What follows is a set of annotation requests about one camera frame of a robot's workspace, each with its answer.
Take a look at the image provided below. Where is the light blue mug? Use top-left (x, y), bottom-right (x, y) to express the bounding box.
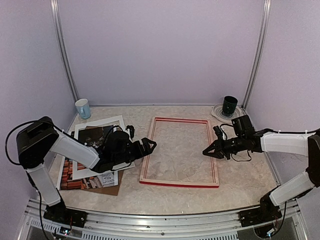
top-left (75, 98), bottom-right (91, 120)

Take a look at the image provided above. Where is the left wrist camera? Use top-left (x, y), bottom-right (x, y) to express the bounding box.
top-left (125, 125), bottom-right (135, 139)

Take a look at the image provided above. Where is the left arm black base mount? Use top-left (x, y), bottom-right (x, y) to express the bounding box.
top-left (43, 208), bottom-right (88, 228)

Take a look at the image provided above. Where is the dark green cup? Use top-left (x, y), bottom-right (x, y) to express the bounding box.
top-left (222, 95), bottom-right (238, 117)

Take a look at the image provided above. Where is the aluminium front rail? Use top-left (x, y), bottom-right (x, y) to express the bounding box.
top-left (18, 197), bottom-right (307, 240)

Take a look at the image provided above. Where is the white patterned plate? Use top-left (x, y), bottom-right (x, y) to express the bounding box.
top-left (211, 103), bottom-right (245, 123)

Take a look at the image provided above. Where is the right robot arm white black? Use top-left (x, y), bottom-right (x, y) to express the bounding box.
top-left (202, 115), bottom-right (320, 227)

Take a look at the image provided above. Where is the aluminium corner post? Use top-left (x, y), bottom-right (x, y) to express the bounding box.
top-left (241, 0), bottom-right (272, 112)
top-left (50, 0), bottom-right (80, 102)

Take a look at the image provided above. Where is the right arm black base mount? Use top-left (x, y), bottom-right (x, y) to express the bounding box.
top-left (238, 208), bottom-right (283, 227)

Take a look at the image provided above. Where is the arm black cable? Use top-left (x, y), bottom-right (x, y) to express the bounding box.
top-left (231, 149), bottom-right (252, 162)
top-left (6, 120), bottom-right (53, 166)

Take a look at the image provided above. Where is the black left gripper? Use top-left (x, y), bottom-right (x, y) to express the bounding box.
top-left (112, 137), bottom-right (157, 166)

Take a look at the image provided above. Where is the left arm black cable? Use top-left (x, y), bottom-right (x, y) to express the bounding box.
top-left (6, 120), bottom-right (53, 166)

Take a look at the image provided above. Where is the cat photo print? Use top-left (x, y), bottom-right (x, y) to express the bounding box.
top-left (78, 125), bottom-right (113, 148)

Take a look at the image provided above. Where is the right aluminium corner post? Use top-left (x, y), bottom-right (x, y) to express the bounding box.
top-left (241, 0), bottom-right (272, 112)

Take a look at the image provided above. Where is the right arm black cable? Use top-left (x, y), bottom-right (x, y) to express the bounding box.
top-left (231, 149), bottom-right (252, 162)

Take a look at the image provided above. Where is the left aluminium corner post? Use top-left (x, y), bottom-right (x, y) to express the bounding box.
top-left (50, 0), bottom-right (80, 102)

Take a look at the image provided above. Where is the red wooden picture frame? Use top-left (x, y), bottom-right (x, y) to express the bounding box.
top-left (139, 116), bottom-right (220, 189)

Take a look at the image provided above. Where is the brown backing cardboard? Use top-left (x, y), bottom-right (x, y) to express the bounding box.
top-left (59, 128), bottom-right (136, 197)

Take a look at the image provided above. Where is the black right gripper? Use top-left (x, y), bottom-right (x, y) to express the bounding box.
top-left (203, 134), bottom-right (246, 160)

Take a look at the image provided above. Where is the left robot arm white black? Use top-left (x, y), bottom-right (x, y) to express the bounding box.
top-left (16, 116), bottom-right (157, 223)

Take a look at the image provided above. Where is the white mat board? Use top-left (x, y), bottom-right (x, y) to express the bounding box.
top-left (72, 115), bottom-right (125, 181)

